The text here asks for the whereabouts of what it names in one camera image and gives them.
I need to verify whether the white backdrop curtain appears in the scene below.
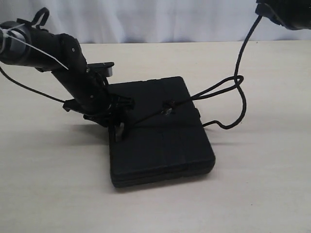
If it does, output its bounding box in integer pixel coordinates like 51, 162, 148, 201
0, 0, 311, 46

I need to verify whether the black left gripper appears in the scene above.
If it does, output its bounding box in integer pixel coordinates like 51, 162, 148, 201
62, 62, 135, 142

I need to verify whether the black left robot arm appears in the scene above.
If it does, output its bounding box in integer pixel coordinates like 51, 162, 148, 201
0, 21, 135, 142

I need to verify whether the black plastic tool case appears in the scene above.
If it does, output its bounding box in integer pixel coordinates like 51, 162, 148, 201
108, 76, 216, 188

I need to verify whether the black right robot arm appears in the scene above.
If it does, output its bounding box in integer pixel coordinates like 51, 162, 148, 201
255, 0, 311, 31

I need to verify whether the white zip tie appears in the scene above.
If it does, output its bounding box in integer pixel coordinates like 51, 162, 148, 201
0, 21, 68, 72

